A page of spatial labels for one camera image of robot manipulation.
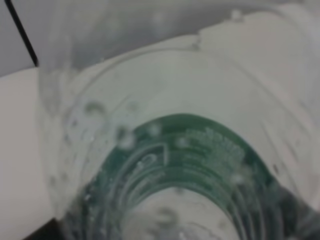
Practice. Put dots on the clear bottle with green label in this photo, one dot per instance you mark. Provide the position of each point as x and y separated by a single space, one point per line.
180 119

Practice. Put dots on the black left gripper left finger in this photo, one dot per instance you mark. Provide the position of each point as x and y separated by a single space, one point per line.
50 230

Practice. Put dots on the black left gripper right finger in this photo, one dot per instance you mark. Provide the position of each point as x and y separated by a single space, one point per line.
300 220

